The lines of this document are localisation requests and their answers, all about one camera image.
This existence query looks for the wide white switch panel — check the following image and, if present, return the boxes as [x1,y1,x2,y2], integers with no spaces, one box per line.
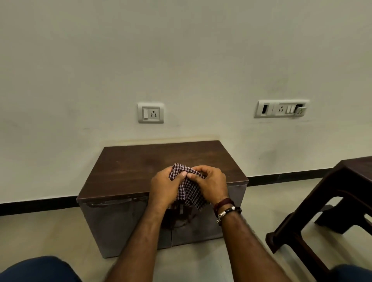
[254,99,310,119]

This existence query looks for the person's left forearm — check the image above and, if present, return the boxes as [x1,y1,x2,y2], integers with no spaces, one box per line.
[104,203,172,282]

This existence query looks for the small white socket panel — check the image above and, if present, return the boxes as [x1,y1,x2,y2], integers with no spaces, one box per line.
[137,101,165,124]

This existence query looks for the person's right hand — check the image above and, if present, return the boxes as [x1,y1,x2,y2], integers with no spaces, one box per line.
[186,164,230,207]

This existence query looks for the maroon thread bracelet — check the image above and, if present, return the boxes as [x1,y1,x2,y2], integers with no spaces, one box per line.
[214,198,235,217]

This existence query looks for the person's dark trousers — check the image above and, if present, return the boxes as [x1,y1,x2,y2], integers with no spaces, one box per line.
[0,255,372,282]

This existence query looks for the brown wooden cabinet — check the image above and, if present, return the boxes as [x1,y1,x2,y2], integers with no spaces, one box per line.
[76,140,249,259]

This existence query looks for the person's left hand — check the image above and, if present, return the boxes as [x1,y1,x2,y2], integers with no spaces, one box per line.
[148,167,188,212]

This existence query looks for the checkered maroon white cloth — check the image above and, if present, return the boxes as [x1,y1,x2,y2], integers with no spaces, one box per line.
[169,162,211,211]

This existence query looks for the black silver bracelet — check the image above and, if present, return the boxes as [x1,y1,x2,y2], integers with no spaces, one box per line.
[216,206,242,227]

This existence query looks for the brown plastic stool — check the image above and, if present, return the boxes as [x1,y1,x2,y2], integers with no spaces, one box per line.
[265,156,372,282]

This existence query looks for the person's right forearm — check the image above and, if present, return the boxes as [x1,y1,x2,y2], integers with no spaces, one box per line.
[222,215,291,282]

